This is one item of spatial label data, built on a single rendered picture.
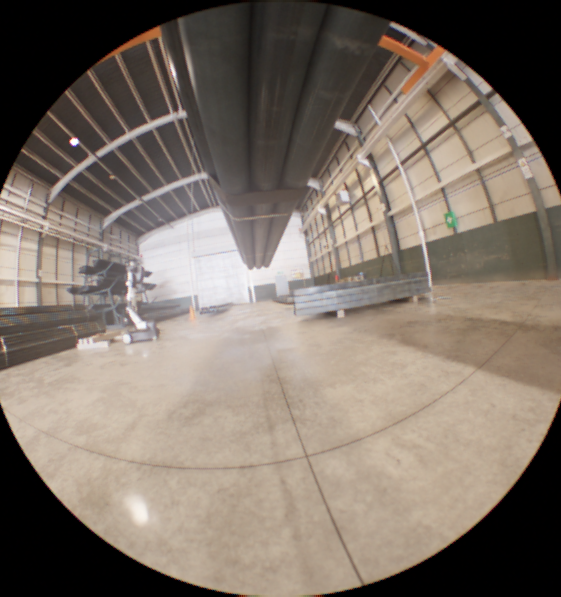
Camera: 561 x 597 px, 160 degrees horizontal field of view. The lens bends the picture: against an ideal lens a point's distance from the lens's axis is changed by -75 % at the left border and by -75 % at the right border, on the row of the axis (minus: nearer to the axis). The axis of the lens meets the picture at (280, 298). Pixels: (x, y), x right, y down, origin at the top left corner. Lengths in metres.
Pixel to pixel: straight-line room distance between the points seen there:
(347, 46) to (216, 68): 0.31
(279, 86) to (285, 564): 1.05
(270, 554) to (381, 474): 0.32
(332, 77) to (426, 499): 1.03
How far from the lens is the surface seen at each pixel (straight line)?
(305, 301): 2.95
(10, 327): 4.65
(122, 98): 11.31
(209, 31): 0.56
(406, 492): 0.57
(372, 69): 10.26
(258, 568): 0.50
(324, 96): 0.69
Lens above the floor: 0.48
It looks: 1 degrees down
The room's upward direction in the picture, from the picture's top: 8 degrees counter-clockwise
